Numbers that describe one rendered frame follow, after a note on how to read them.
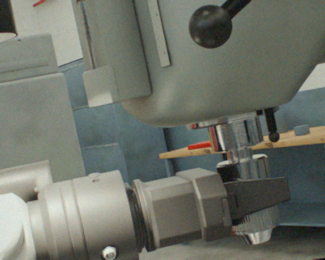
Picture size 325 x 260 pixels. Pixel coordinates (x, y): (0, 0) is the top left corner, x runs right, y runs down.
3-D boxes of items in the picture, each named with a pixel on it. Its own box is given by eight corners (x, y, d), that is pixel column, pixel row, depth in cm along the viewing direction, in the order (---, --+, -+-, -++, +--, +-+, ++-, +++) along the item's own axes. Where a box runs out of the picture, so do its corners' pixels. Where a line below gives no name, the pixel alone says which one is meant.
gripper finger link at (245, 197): (290, 205, 66) (222, 220, 65) (283, 170, 66) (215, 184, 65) (295, 207, 65) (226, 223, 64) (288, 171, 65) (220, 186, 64)
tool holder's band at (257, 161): (220, 177, 66) (218, 166, 66) (215, 173, 70) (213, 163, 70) (272, 166, 66) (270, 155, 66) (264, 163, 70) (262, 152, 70)
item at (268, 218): (233, 239, 66) (220, 177, 66) (227, 230, 71) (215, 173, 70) (285, 228, 66) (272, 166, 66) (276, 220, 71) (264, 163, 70)
